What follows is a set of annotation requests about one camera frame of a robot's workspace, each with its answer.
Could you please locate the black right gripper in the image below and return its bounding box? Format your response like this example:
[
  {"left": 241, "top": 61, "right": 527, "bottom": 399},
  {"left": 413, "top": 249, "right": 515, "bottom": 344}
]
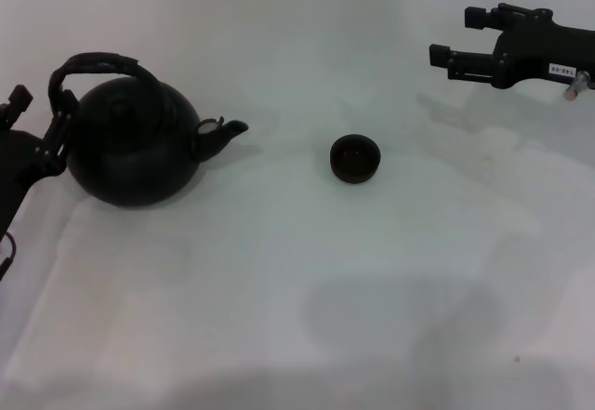
[{"left": 428, "top": 2, "right": 595, "bottom": 91}]

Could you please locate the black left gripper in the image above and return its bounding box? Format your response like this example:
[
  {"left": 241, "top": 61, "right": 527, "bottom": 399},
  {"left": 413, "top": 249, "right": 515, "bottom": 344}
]
[{"left": 0, "top": 84, "right": 81, "bottom": 285}]

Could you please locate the black round teapot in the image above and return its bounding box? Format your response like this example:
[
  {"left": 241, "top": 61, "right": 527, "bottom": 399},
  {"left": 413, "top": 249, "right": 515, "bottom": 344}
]
[{"left": 47, "top": 51, "right": 250, "bottom": 209}]

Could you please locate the small dark teacup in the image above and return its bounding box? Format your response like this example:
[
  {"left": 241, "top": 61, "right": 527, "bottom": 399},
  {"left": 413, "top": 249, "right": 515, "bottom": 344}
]
[{"left": 329, "top": 133, "right": 383, "bottom": 185}]

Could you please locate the silver cable connector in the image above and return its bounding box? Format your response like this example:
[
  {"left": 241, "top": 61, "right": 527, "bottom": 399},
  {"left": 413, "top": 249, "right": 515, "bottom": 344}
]
[{"left": 562, "top": 70, "right": 592, "bottom": 101}]

